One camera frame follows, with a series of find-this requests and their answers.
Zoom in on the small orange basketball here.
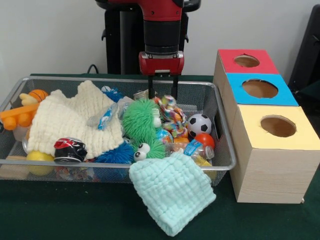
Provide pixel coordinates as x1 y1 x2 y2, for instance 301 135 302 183
28 89 50 103

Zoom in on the green spiky rubber ball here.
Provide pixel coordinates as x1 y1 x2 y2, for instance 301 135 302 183
122 98 163 145

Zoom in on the wooden box with three holes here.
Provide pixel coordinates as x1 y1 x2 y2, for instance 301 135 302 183
212 49 320 204

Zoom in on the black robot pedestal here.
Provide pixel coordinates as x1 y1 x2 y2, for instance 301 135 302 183
96 0 202 75

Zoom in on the green spiky ball with eyes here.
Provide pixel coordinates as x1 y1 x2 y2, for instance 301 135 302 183
131 138 166 163

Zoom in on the orange plastic toy block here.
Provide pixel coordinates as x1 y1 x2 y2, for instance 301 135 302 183
0 102 41 131

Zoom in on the shallow clear mesh bin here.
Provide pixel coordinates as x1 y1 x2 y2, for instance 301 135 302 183
0 76 237 187

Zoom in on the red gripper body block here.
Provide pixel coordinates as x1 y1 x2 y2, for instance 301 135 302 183
138 51 186 77

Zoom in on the black upright panel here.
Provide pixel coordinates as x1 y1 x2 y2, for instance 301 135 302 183
287 4 320 87

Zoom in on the small soccer ball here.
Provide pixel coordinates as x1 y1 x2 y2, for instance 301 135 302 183
187 113 213 138

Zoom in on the cream waffle cloth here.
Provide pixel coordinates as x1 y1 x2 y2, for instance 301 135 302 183
26 79 125 160

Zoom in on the mint green waffle cloth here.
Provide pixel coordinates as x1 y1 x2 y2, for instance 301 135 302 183
128 152 217 237

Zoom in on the black looped cable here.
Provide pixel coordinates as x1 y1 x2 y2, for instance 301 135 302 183
86 64 101 75

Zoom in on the multicolour polka dot cloth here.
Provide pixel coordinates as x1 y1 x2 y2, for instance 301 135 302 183
153 94 190 138

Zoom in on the orange ball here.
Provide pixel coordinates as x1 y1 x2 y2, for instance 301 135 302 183
194 133 216 150

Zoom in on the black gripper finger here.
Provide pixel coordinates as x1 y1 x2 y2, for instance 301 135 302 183
170 74 180 99
147 74 156 100

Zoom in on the crushed black red can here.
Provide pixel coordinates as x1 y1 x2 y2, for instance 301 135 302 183
54 136 89 165

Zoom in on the dark green table cloth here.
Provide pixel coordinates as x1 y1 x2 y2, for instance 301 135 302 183
0 73 320 240
298 79 320 121

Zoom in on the blue spiky rubber ball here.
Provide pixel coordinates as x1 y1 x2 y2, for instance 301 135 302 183
94 142 135 165

